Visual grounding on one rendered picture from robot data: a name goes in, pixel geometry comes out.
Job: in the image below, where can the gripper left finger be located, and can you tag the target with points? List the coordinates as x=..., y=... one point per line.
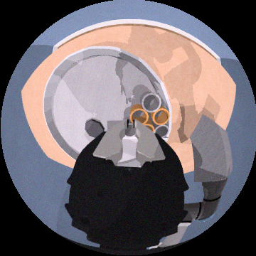
x=107, y=145

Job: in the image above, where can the grey metal sleeve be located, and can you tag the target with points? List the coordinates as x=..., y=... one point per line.
x=155, y=106
x=130, y=132
x=162, y=131

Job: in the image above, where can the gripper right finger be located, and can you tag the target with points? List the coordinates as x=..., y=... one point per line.
x=151, y=147

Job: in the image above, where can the bronze bushing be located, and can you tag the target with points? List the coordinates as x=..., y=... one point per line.
x=143, y=119
x=151, y=127
x=163, y=118

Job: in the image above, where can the grey round turntable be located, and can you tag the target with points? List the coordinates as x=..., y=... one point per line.
x=85, y=96

